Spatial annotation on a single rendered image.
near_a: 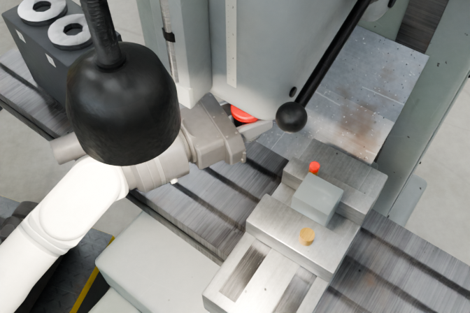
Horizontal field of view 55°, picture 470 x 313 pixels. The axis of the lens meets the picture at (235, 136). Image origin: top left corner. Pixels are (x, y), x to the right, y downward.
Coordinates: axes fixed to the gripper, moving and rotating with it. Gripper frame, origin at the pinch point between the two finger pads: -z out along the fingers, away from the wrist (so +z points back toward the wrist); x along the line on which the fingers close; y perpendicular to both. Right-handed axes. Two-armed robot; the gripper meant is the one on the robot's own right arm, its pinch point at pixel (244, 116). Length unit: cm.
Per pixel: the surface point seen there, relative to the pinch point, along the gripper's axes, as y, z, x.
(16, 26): 3.9, 25.5, 42.5
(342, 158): 15.5, -17.1, -5.7
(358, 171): 15.5, -17.9, -9.4
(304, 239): 9.6, -0.3, -17.5
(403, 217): 99, -69, 1
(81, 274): 79, 39, 27
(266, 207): 11.4, 1.2, -9.5
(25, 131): 119, 47, 127
